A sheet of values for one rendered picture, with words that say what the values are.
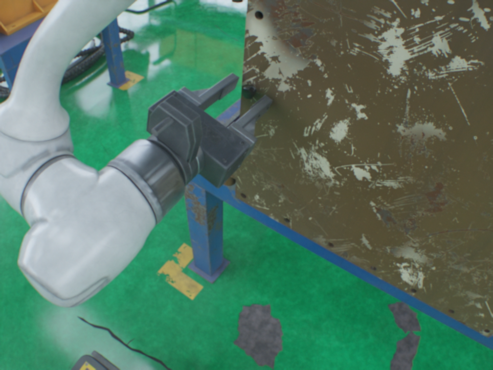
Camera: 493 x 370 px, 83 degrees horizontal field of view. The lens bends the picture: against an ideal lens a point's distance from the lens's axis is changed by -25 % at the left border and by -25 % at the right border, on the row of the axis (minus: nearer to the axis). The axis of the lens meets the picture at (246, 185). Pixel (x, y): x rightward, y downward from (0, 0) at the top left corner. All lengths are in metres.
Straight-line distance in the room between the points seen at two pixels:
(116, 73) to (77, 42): 1.96
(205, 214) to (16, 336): 0.97
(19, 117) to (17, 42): 1.46
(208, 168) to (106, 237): 0.16
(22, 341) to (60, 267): 1.18
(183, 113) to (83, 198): 0.13
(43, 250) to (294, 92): 0.38
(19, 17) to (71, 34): 1.81
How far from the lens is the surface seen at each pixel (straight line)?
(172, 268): 1.41
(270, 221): 0.84
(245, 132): 0.46
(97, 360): 1.01
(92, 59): 2.60
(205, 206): 0.98
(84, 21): 0.32
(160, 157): 0.38
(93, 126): 2.07
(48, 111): 0.41
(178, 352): 1.29
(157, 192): 0.37
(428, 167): 0.49
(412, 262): 0.64
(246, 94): 0.53
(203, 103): 0.48
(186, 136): 0.36
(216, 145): 0.43
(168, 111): 0.36
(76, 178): 0.37
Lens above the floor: 1.25
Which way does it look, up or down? 50 degrees down
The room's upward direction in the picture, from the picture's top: 5 degrees clockwise
